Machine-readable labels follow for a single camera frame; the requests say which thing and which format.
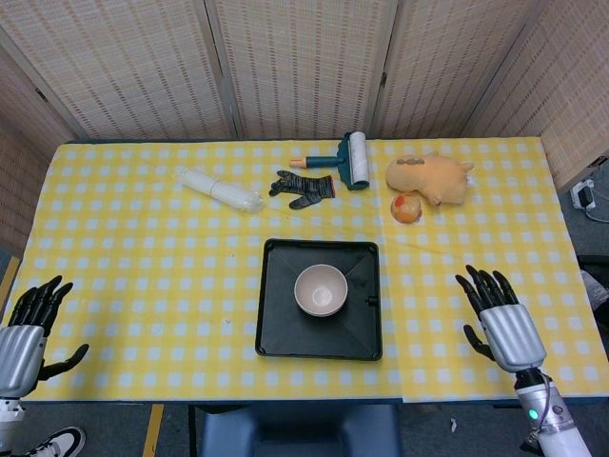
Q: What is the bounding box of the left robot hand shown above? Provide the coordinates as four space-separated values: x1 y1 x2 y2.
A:
0 274 90 399

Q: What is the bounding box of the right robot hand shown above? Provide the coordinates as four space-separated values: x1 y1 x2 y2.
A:
455 264 547 374

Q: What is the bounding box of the pale bowl with pink stain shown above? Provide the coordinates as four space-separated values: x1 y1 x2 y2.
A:
297 304 345 319

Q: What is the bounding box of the pale plain bowl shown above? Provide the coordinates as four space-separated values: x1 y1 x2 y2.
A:
293 264 348 316

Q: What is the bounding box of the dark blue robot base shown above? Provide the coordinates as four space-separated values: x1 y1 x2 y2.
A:
197 403 403 457

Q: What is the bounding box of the black square plastic tray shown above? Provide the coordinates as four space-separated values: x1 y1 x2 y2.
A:
254 238 384 363

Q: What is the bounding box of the white black sneaker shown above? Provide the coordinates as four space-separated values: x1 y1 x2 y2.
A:
18 427 88 457

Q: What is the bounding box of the yellow white checked tablecloth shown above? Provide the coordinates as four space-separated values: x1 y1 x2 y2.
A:
18 137 596 401

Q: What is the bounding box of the white power adapter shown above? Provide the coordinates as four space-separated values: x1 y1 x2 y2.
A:
570 179 596 209

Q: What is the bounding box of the orange fruit jelly cup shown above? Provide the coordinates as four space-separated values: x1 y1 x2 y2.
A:
389 192 424 225

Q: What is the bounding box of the yellow plush toy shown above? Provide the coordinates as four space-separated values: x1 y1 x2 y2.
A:
383 150 475 207

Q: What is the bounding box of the teal lint roller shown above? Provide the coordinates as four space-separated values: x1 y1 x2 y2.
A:
289 131 372 191

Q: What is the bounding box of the bundle of clear straws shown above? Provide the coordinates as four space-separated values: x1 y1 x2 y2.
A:
174 166 265 214

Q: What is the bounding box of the black grey knit glove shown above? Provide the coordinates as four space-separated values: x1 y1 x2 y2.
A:
268 169 338 209

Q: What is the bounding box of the white woven folding screen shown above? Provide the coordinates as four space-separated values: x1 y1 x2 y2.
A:
0 0 609 239

